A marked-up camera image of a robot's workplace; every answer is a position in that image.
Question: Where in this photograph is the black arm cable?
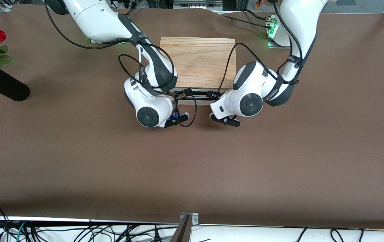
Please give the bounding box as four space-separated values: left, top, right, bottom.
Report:
217 0 304 98
44 0 198 128

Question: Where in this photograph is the brown table cover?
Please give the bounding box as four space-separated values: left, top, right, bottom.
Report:
0 4 384 230

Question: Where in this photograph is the grey power strip box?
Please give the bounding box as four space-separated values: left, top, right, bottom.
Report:
173 0 223 10

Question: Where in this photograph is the aluminium camera mount post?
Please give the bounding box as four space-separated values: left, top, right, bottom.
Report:
170 212 199 242

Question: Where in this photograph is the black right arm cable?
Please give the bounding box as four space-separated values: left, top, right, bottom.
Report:
44 0 198 128

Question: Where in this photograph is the light wooden drawer cabinet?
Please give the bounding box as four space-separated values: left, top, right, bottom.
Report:
159 37 238 91

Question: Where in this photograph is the black tangled cable bundle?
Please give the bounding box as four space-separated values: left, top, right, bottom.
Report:
0 220 179 242

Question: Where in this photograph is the aluminium frame profile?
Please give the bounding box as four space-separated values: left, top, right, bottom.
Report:
0 0 15 14

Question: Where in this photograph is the black cable on table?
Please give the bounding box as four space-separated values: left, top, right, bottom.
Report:
224 15 273 28
212 9 273 22

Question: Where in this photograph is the teal cable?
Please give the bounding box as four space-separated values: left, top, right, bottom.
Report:
15 221 27 242

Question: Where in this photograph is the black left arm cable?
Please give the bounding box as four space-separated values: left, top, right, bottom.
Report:
217 0 304 98

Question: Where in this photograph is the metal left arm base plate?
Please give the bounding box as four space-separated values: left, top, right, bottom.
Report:
267 39 293 49

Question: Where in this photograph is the black metal drawer handle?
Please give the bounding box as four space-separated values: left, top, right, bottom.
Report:
185 90 213 100

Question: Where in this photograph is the black cylindrical vase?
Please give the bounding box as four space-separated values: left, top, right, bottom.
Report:
0 69 31 102

